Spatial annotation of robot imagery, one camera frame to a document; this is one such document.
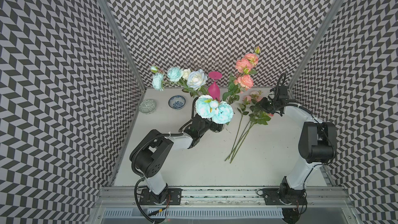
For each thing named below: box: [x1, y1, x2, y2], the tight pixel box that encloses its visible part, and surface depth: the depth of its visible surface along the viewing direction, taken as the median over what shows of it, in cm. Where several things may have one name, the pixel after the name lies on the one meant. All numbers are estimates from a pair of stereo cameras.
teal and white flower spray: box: [150, 65, 192, 93], surface depth 63 cm
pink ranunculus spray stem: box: [222, 46, 261, 105], surface depth 71 cm
